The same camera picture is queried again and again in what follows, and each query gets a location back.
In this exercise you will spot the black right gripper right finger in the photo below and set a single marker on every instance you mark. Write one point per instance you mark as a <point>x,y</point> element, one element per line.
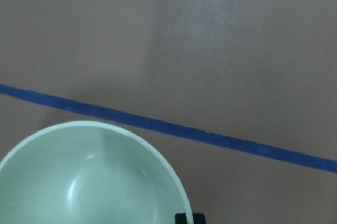
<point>199,218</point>

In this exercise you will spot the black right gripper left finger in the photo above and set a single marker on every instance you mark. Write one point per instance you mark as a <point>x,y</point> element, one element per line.
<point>180,218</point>

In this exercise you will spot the light green bowl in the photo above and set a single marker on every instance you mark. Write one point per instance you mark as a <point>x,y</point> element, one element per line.
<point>89,172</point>

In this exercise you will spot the blue tape line crosswise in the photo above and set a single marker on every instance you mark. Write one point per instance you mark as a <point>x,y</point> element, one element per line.
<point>172,129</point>

